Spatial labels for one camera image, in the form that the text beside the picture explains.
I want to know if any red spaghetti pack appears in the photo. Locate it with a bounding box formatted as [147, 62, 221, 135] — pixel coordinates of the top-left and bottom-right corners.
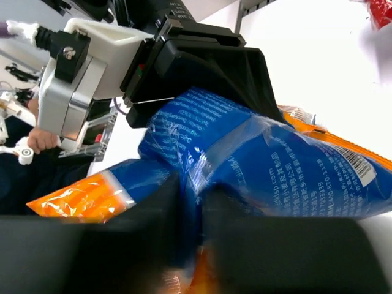
[353, 0, 392, 30]

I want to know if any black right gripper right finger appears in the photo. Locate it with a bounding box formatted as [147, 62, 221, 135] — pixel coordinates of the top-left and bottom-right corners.
[203, 188, 391, 293]

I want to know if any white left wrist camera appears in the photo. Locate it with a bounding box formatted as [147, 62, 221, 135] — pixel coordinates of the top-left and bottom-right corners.
[37, 18, 152, 140]

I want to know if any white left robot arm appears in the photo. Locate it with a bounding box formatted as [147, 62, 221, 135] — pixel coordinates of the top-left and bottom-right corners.
[34, 1, 282, 139]

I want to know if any operator hand in background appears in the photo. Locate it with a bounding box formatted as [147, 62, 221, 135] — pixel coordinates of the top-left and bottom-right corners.
[28, 127, 59, 154]

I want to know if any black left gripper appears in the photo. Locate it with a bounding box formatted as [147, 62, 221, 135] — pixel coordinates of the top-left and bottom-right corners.
[121, 16, 283, 128]

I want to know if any blue and orange pasta bag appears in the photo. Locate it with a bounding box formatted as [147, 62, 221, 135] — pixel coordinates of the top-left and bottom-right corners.
[28, 88, 391, 293]

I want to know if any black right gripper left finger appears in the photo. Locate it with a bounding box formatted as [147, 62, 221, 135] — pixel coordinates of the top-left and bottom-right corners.
[1, 174, 179, 293]

